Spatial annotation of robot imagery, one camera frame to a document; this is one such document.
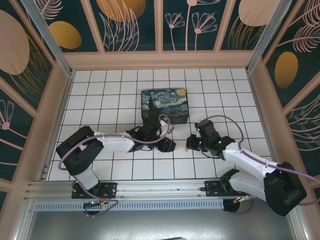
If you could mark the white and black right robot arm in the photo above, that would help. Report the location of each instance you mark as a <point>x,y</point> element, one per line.
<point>250,162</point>

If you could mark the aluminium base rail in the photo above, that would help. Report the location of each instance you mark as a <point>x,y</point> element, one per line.
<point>160,188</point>

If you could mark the black box with starry-night lid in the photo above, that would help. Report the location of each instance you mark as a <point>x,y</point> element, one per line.
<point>170,102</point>

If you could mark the aluminium frame post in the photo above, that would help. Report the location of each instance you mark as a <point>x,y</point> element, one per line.
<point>50,37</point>
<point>265,32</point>

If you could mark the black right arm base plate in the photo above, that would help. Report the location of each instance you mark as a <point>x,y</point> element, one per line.
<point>212,187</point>

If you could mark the grey metal sheet panel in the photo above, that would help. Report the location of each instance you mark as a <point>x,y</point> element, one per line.
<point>160,225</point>

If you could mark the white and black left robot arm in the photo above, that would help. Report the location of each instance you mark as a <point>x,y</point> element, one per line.
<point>112,143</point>

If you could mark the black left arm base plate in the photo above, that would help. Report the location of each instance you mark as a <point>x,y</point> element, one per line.
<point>110,187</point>

